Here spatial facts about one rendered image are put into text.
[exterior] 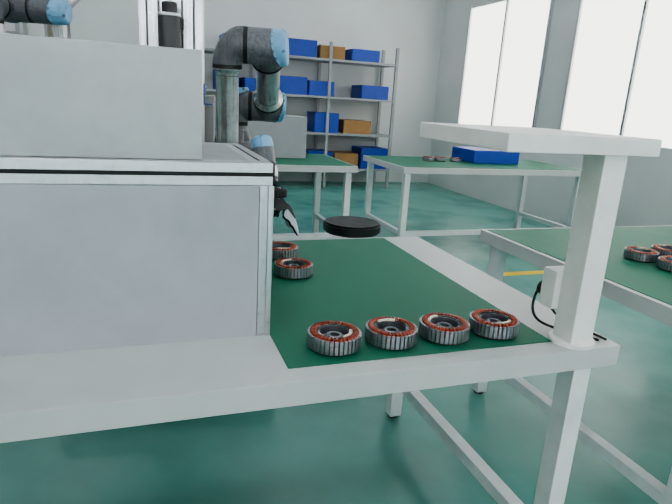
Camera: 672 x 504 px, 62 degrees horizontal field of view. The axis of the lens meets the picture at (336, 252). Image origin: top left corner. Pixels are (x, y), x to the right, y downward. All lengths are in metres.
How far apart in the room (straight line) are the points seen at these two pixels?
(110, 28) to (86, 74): 7.15
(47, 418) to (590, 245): 1.07
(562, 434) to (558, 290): 0.36
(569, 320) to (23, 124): 1.15
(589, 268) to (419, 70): 8.08
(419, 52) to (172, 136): 8.25
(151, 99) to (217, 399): 0.55
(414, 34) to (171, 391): 8.49
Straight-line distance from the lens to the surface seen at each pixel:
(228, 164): 1.10
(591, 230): 1.27
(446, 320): 1.29
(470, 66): 8.59
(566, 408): 1.46
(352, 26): 8.82
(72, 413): 1.01
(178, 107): 1.11
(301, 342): 1.18
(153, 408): 1.01
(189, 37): 2.47
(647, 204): 6.02
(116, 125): 1.11
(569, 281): 1.32
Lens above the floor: 1.24
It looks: 15 degrees down
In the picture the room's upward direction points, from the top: 4 degrees clockwise
